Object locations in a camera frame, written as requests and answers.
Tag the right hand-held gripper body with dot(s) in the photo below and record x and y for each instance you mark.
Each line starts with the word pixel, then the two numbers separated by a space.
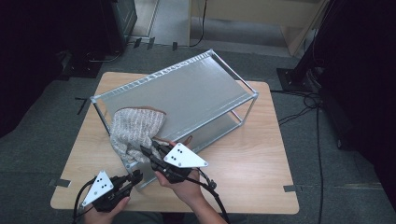
pixel 183 157

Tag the black stand base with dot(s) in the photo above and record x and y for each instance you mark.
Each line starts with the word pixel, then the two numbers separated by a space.
pixel 77 67

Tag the black tape corner mark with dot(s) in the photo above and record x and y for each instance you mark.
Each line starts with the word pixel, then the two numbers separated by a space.
pixel 82 104

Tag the silver metal shelf rack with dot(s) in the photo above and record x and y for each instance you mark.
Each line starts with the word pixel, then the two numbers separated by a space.
pixel 193 93

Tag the dark cabinet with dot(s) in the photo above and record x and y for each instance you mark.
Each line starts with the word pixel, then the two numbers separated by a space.
pixel 121 18

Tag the grey tape strip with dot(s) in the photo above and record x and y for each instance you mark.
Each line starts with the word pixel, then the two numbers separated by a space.
pixel 292 188
pixel 59 183

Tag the person's right hand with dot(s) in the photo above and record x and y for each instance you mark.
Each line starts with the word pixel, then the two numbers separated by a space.
pixel 186 189

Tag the person's left hand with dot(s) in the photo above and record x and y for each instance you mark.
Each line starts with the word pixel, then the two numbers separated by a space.
pixel 99 218

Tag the grey knitted cloth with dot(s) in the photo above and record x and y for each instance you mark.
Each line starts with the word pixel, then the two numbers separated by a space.
pixel 134 130

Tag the beige wooden furniture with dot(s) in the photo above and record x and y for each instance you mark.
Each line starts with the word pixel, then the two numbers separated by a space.
pixel 249 9

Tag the dark curtain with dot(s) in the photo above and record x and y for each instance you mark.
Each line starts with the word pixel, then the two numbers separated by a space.
pixel 367 62
pixel 25 46

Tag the black metal stand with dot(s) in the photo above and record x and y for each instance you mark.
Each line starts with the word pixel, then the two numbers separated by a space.
pixel 292 79

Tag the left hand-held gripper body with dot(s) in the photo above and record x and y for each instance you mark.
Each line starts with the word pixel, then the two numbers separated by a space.
pixel 100 188

